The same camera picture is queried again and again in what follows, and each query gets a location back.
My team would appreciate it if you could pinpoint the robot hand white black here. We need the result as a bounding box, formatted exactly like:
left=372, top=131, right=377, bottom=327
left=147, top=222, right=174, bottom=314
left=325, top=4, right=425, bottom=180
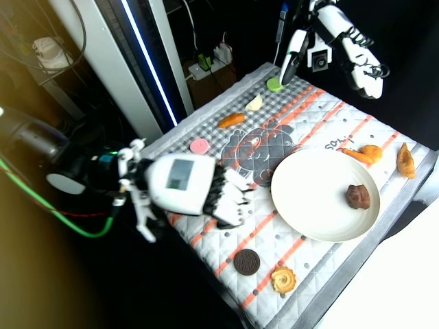
left=143, top=153, right=255, bottom=230
left=280, top=0, right=391, bottom=99

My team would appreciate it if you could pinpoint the brown chocolate pastry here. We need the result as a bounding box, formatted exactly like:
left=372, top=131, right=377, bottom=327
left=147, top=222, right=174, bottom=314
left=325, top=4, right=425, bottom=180
left=345, top=184, right=371, bottom=209

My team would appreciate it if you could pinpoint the cream round plate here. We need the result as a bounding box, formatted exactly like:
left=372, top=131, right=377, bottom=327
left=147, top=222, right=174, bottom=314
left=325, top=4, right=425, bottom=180
left=270, top=148, right=381, bottom=243

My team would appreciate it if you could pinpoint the pink round toy disc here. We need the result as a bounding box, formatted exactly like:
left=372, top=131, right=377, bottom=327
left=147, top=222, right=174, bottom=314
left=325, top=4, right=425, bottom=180
left=189, top=138, right=211, bottom=155

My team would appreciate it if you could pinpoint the orange toy fried piece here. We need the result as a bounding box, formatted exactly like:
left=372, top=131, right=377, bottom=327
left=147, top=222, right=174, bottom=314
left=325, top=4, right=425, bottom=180
left=217, top=112, right=246, bottom=130

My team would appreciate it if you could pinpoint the green round toy disc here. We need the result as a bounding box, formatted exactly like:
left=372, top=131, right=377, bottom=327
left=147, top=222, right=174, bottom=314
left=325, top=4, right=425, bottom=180
left=265, top=77, right=285, bottom=93

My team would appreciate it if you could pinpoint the brown cardboard box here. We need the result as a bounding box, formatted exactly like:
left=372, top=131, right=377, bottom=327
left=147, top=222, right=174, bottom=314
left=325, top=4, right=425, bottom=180
left=183, top=60, right=238, bottom=110

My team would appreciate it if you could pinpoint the dark chocolate sandwich cookie toy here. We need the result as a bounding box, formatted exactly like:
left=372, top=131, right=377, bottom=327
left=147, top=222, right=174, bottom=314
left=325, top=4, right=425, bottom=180
left=234, top=248, right=261, bottom=276

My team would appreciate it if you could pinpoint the orange toy chicken drumstick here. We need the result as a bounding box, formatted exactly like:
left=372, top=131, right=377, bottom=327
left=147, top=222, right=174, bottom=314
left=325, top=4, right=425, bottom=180
left=342, top=145, right=383, bottom=165

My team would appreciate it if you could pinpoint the white toy dumpling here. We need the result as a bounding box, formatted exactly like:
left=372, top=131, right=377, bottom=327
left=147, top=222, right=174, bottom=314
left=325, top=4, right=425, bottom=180
left=244, top=93, right=264, bottom=112

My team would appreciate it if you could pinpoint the white power strip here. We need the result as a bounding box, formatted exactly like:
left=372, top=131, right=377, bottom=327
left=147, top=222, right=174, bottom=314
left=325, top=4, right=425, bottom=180
left=187, top=58, right=224, bottom=82

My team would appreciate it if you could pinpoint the golden toy fried pastry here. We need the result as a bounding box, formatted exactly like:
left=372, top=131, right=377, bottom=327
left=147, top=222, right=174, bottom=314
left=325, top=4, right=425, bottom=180
left=396, top=142, right=417, bottom=180

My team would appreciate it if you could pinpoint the white pillar with blue light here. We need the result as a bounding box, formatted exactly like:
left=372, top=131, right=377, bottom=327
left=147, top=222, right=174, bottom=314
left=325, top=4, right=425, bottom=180
left=47, top=0, right=195, bottom=145

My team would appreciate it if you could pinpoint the white plug adapter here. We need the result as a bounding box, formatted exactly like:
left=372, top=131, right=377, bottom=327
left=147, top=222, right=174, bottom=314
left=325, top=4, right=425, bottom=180
left=213, top=42, right=234, bottom=62

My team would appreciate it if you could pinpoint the yellow flower biscuit toy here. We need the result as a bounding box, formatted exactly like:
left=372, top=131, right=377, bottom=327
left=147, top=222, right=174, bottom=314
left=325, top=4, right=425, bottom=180
left=270, top=266, right=298, bottom=294

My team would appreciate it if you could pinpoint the grey quilt with bear print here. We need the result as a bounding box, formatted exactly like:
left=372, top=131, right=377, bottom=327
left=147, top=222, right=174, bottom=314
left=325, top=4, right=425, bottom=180
left=140, top=61, right=439, bottom=329

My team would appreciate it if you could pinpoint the white bundled cloth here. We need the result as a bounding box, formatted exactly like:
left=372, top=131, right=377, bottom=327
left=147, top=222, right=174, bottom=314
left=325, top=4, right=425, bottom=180
left=32, top=36, right=75, bottom=70

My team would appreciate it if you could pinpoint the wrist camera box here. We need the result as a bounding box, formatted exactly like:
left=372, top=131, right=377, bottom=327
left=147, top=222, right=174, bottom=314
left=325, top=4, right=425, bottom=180
left=307, top=47, right=334, bottom=72

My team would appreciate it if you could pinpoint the white hanging cable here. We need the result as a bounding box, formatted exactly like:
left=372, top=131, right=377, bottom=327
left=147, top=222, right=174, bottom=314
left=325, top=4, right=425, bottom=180
left=272, top=1, right=289, bottom=66

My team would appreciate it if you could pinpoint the green cable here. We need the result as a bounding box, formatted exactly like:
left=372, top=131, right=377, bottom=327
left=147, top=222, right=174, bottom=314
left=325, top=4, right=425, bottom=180
left=0, top=154, right=115, bottom=239

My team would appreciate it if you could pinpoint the black looped cable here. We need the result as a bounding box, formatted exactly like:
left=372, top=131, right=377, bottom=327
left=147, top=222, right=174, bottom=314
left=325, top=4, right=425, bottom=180
left=0, top=0, right=87, bottom=75

